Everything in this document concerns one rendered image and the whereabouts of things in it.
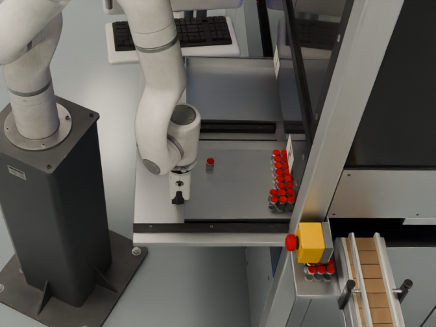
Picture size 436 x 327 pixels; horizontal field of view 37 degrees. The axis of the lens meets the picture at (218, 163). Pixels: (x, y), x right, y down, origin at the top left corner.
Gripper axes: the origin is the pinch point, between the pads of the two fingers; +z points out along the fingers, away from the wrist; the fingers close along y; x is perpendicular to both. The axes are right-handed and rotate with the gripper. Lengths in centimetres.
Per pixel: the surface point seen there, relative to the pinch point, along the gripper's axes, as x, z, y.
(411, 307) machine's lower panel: -72, 40, -12
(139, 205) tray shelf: 9.9, 4.3, 0.4
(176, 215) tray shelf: 0.4, 4.3, -2.7
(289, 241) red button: -25.6, -9.2, -18.7
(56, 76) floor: 56, 93, 138
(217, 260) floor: -19, 92, 34
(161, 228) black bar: 4.2, 2.3, -8.0
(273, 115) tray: -28.9, 4.0, 33.0
